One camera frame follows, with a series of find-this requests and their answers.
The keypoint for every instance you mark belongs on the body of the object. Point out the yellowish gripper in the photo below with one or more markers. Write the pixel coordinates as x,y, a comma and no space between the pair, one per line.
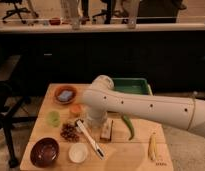
96,118

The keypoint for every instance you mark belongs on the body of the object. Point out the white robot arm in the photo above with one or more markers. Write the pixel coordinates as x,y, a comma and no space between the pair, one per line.
183,113

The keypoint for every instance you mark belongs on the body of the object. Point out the small white bowl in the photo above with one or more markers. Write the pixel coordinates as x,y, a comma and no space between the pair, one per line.
78,152

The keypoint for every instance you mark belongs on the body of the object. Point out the orange bowl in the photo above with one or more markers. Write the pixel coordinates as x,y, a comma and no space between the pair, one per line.
62,88

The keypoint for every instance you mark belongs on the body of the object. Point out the purple bowl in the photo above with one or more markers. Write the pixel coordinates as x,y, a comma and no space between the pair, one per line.
44,152

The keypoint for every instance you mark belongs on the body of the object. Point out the brown wooden block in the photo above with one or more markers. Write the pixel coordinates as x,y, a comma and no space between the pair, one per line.
106,132

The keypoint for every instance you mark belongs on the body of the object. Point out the brown dried fruit pile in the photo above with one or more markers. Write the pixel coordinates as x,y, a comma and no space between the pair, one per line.
68,132

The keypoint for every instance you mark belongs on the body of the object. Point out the blue sponge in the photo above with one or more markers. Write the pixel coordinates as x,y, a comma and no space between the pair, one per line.
65,95

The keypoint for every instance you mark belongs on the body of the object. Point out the green plastic cup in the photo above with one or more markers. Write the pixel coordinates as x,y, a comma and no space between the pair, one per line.
53,118

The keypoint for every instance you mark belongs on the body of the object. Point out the green plastic tray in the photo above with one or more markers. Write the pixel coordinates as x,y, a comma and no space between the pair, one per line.
132,85

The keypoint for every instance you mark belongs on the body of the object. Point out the yellow corn cob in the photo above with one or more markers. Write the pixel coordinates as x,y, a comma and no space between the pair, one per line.
152,150

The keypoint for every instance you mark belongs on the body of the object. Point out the black office chair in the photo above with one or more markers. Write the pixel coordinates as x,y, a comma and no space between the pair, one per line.
7,115

